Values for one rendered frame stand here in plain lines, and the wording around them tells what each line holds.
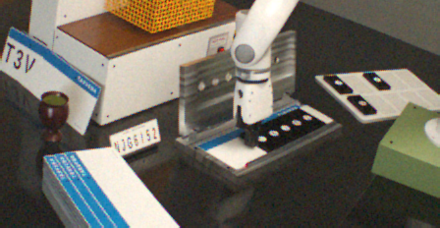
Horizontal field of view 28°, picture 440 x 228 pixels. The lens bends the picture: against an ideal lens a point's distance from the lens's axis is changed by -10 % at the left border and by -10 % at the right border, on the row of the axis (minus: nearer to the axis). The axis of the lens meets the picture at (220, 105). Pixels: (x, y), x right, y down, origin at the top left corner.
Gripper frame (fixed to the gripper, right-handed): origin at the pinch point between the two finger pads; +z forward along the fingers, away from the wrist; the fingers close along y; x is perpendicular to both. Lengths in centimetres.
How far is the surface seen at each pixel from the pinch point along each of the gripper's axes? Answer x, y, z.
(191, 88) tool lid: 10.0, -10.6, -12.9
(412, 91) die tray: -7, 74, 5
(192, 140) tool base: 10.8, -9.5, 0.6
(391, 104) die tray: -7, 59, 5
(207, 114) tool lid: 10.1, -4.6, -4.8
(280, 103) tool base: 10.8, 25.6, 0.5
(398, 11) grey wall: 79, 217, 18
